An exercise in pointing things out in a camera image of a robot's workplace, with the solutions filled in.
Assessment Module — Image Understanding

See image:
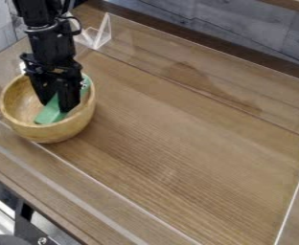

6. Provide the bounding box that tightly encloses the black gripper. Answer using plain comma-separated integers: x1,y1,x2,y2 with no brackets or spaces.
20,24,81,113

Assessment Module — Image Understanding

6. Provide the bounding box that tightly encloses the green rectangular stick block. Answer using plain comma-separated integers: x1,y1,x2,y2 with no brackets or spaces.
34,75,92,124

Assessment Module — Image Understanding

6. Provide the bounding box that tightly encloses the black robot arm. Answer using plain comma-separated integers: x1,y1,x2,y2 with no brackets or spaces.
13,0,83,113

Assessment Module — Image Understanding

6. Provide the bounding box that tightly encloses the wooden bowl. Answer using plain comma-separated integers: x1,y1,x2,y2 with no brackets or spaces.
0,75,97,144

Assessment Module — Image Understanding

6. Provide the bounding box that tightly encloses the clear acrylic corner bracket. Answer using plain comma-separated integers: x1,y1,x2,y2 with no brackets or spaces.
71,13,112,50

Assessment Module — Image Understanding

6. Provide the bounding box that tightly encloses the black table frame bracket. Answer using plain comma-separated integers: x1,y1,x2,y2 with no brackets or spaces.
14,199,58,245

